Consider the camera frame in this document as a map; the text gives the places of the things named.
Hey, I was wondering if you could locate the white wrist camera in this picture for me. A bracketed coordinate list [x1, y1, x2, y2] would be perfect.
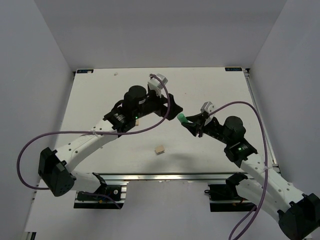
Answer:
[147, 73, 168, 98]
[200, 101, 216, 126]

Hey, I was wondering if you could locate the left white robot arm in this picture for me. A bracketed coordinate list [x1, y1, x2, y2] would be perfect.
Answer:
[38, 85, 183, 197]

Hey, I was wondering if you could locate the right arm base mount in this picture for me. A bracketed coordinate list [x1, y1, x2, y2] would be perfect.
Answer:
[204, 172, 256, 213]

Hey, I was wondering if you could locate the green cylinder block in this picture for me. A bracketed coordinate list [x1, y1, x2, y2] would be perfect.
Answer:
[177, 113, 189, 124]

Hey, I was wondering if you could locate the aluminium right side rail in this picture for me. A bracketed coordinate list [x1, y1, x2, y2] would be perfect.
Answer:
[243, 68, 279, 168]

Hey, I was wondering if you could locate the blue corner label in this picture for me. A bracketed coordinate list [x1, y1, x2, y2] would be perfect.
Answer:
[76, 69, 94, 74]
[224, 67, 243, 72]

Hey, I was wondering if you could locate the aluminium rail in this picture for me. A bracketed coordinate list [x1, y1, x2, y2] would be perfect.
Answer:
[46, 172, 281, 183]
[243, 68, 279, 168]

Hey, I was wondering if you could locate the left blue corner label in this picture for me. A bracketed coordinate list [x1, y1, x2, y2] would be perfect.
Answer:
[76, 69, 94, 74]

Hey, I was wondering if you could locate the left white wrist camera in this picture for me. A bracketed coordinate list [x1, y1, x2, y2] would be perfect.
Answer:
[147, 73, 168, 98]

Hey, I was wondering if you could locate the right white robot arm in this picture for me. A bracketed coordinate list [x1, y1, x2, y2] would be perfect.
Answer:
[178, 112, 320, 240]

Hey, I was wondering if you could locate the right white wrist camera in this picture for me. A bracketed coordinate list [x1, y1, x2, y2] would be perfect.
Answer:
[200, 101, 216, 126]

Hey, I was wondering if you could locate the aluminium front rail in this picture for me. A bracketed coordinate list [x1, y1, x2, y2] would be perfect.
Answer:
[46, 172, 281, 183]

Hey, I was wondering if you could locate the small light wood block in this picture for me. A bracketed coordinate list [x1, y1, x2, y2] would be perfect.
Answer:
[154, 145, 165, 155]

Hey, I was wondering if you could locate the right blue corner label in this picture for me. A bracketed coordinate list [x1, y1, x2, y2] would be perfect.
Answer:
[224, 67, 243, 72]

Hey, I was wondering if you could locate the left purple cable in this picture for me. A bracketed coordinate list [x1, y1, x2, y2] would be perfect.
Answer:
[17, 73, 171, 210]

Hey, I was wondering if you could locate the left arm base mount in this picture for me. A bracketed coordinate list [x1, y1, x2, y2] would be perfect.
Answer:
[73, 181, 127, 210]

